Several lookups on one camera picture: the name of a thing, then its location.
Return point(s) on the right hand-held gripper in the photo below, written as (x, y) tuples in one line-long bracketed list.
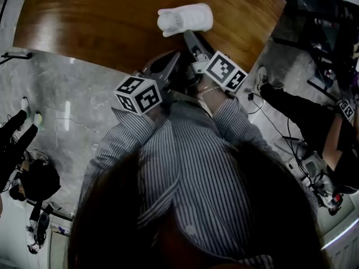
[(224, 70)]

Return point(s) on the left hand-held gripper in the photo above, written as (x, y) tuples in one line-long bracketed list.
[(138, 95)]

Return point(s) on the white plastic object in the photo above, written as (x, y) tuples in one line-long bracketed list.
[(185, 18)]

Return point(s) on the person's right forearm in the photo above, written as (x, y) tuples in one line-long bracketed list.
[(232, 116)]

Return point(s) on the person's left forearm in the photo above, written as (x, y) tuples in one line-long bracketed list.
[(126, 133)]

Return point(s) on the wooden table with metal legs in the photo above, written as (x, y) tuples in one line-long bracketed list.
[(98, 27)]

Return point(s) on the person's striped shirt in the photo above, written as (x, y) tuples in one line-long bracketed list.
[(202, 172)]

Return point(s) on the black desk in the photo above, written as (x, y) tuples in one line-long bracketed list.
[(322, 38)]

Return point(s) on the black metal rack frame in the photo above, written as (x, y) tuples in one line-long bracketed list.
[(16, 55)]

